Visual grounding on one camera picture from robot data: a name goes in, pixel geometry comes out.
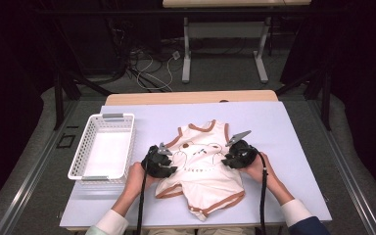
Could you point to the person's left hand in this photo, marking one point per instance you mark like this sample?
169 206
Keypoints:
137 182

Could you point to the aluminium floor rail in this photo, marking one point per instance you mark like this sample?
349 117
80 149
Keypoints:
349 182
29 182

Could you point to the white perforated plastic basket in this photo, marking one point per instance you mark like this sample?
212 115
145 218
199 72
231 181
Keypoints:
78 163

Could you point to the black floor socket frame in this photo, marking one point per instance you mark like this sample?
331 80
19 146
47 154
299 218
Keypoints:
58 143

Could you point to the person's right hand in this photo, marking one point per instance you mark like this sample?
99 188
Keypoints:
262 169

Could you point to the cream baby bodysuit brown trim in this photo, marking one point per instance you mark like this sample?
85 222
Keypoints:
205 182

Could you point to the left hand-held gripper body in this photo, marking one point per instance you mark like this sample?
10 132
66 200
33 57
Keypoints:
155 163

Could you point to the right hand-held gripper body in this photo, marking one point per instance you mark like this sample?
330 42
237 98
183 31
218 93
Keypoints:
244 156

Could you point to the pale lilac table mat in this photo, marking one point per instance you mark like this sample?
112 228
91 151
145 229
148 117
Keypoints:
284 130

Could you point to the black horizontal bar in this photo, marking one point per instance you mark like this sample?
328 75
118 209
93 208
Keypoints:
111 12

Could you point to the dark curtain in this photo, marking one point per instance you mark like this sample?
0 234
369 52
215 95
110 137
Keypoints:
365 81
6 98

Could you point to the black metal stand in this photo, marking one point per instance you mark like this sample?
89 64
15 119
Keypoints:
325 104
58 104

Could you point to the desk with white legs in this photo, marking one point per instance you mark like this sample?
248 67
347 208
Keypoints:
225 3

